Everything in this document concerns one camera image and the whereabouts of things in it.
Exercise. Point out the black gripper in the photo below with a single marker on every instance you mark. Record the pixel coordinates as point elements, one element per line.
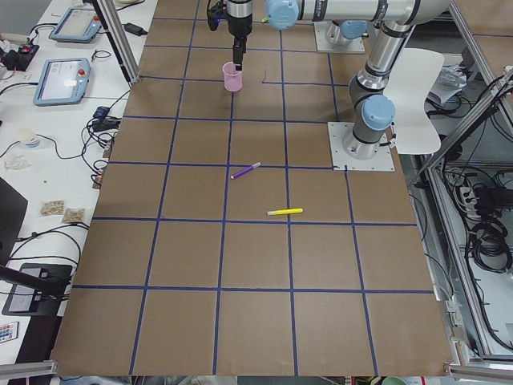
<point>239,25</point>

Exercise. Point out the far teach pendant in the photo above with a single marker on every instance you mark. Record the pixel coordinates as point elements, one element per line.
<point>77,25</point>

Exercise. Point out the rgb remote control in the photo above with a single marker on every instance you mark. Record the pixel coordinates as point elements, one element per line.
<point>9,331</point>

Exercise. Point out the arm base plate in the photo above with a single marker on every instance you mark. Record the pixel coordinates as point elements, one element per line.
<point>349,154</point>
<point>320,28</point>

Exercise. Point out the black monitor stand base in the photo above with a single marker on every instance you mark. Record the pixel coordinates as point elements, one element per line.
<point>37,289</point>

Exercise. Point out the teach pendant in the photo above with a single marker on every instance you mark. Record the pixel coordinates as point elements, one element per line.
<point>77,25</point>
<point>62,82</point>

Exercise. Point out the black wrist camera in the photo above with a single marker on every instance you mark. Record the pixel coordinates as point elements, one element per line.
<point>215,13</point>

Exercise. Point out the near teach pendant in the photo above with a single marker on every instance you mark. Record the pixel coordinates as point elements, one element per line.
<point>62,82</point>

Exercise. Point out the black power adapter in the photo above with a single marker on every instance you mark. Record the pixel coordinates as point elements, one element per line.
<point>134,29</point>

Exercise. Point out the aluminium frame post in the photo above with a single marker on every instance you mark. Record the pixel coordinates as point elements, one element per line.
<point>108,16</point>

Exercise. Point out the yellow highlighter pen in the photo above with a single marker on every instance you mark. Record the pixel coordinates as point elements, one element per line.
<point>284,212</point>

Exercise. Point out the purple pen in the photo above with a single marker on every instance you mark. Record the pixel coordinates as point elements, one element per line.
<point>245,170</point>

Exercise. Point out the pink mesh cup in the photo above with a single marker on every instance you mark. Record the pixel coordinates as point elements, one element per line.
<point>232,77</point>

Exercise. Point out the white chair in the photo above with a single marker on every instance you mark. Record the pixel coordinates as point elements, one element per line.
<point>410,81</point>

